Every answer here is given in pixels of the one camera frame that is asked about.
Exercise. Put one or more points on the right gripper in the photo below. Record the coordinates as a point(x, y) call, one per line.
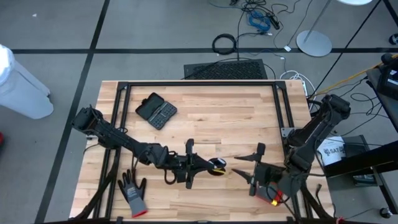
point(264, 174)

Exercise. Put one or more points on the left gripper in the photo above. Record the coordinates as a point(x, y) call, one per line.
point(189, 147)

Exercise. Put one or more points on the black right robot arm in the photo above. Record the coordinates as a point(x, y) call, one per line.
point(314, 130)

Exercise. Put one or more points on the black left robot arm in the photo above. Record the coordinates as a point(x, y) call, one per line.
point(124, 141)

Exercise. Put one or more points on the grey metal mounting plate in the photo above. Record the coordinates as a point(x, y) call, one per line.
point(286, 132)

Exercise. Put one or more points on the black bit set case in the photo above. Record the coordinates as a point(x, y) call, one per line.
point(155, 110)

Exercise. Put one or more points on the grey work glove red cuff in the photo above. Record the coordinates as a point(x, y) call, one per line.
point(133, 193)

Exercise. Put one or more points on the black perforated floor mat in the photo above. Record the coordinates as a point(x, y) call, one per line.
point(227, 70)

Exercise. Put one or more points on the black box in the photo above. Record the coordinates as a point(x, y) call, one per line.
point(356, 146)

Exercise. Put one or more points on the white plug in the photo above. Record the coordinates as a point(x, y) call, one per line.
point(287, 48)

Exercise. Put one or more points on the black caster wheel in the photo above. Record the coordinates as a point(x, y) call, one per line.
point(394, 40)
point(386, 212)

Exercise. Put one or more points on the black side table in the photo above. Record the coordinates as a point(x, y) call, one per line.
point(388, 109)

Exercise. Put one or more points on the large flat monitor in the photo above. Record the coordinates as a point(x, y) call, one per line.
point(387, 85)

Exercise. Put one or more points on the thin black slanted pole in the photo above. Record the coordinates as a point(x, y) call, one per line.
point(354, 37)

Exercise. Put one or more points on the white trash bin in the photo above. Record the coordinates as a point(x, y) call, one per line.
point(21, 90)

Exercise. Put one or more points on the white round lamp head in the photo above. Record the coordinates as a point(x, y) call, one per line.
point(354, 1)

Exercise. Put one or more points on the black aluminium table frame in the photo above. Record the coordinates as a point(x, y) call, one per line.
point(202, 83)

